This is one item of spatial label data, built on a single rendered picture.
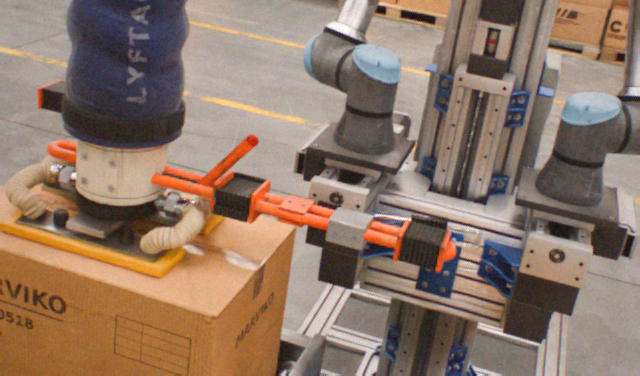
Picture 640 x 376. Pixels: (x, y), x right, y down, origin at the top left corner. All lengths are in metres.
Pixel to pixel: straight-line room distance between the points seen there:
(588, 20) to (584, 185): 6.63
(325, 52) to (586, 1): 6.59
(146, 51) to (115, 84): 0.08
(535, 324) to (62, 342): 1.02
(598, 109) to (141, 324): 1.05
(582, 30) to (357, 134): 6.68
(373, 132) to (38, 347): 0.87
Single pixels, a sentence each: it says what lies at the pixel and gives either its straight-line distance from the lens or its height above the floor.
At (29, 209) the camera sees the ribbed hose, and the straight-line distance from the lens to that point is 1.64.
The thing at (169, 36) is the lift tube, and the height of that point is 1.36.
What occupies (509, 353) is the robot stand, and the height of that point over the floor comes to 0.21.
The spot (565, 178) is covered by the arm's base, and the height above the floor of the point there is 1.09.
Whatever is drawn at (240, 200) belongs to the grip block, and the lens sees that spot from 1.48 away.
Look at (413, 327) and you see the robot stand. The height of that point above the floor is 0.54.
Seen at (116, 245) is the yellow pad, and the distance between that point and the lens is 1.56.
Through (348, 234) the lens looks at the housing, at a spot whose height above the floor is 1.08.
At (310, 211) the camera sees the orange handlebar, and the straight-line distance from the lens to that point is 1.51.
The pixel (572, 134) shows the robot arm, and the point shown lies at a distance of 1.88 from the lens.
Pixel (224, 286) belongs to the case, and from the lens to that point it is 1.50.
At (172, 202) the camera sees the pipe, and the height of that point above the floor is 1.04.
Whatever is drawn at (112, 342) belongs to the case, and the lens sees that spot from 1.56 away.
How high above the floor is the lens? 1.73
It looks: 22 degrees down
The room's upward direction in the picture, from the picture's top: 8 degrees clockwise
